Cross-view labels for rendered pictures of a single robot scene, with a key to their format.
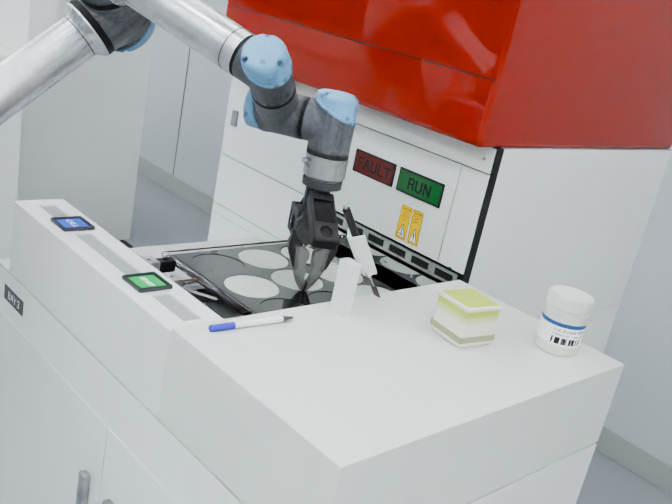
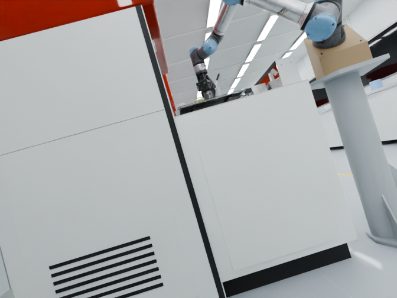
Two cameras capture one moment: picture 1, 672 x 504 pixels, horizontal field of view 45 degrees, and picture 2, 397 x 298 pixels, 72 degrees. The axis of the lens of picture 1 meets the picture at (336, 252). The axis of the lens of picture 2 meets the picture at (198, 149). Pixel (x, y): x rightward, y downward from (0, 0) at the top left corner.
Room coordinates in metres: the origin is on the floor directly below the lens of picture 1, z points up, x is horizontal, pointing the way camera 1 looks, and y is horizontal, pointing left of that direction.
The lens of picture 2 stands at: (2.69, 1.05, 0.60)
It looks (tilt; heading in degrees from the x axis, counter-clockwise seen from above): 3 degrees up; 223
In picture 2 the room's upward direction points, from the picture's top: 16 degrees counter-clockwise
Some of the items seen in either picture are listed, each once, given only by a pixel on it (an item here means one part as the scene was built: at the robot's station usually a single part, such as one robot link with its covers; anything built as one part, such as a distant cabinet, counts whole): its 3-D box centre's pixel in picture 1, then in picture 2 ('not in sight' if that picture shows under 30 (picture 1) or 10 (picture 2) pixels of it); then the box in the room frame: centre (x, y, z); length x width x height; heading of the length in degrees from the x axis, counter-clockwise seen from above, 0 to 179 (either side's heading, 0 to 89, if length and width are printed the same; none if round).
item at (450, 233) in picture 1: (330, 185); (163, 87); (1.72, 0.04, 1.02); 0.81 x 0.03 x 0.40; 46
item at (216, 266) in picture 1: (297, 281); (208, 106); (1.42, 0.06, 0.90); 0.34 x 0.34 x 0.01; 46
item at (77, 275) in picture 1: (103, 292); (271, 87); (1.21, 0.36, 0.89); 0.55 x 0.09 x 0.14; 46
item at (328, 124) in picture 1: (331, 123); (197, 57); (1.39, 0.05, 1.21); 0.09 x 0.08 x 0.11; 81
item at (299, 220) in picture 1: (315, 209); (203, 81); (1.40, 0.05, 1.05); 0.09 x 0.08 x 0.12; 18
